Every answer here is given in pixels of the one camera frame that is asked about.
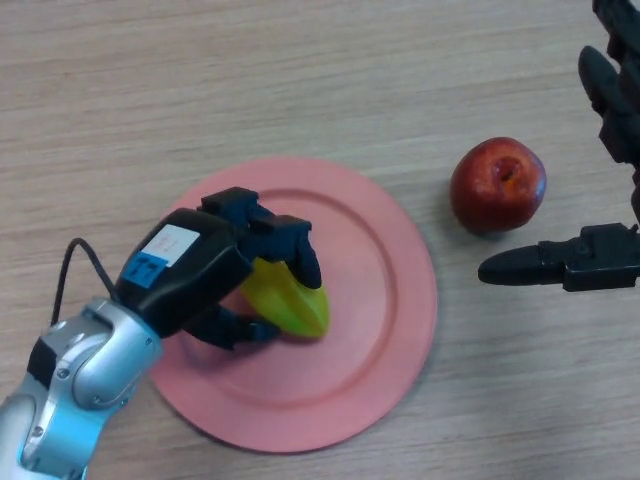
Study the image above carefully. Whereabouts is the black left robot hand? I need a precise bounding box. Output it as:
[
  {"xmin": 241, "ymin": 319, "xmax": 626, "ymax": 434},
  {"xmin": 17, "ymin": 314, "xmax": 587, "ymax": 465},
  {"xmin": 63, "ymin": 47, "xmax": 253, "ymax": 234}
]
[{"xmin": 113, "ymin": 186, "xmax": 324, "ymax": 352}]

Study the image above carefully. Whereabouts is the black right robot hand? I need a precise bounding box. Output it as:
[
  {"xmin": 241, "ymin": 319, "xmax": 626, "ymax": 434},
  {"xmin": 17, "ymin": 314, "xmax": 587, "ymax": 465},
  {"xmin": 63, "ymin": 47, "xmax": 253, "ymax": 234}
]
[{"xmin": 477, "ymin": 0, "xmax": 640, "ymax": 294}]

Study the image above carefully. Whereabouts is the yellow green starfruit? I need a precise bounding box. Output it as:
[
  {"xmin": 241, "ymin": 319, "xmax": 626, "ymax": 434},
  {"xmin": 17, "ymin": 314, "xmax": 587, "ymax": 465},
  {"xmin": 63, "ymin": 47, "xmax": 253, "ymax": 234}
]
[{"xmin": 241, "ymin": 257, "xmax": 331, "ymax": 341}]

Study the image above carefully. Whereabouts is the pink round plate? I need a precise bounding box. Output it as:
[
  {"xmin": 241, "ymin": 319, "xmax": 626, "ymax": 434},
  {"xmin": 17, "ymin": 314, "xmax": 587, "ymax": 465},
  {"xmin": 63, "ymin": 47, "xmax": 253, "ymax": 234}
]
[{"xmin": 147, "ymin": 156, "xmax": 439, "ymax": 455}]

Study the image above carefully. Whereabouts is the red apple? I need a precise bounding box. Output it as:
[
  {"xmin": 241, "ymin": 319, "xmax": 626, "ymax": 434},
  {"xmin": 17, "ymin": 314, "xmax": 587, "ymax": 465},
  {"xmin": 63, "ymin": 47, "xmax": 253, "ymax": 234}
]
[{"xmin": 448, "ymin": 137, "xmax": 548, "ymax": 235}]

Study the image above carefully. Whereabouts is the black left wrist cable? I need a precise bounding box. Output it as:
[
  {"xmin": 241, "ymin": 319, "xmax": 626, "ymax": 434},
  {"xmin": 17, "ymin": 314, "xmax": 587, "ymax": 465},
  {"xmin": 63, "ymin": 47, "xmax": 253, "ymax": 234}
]
[{"xmin": 49, "ymin": 238, "xmax": 121, "ymax": 326}]

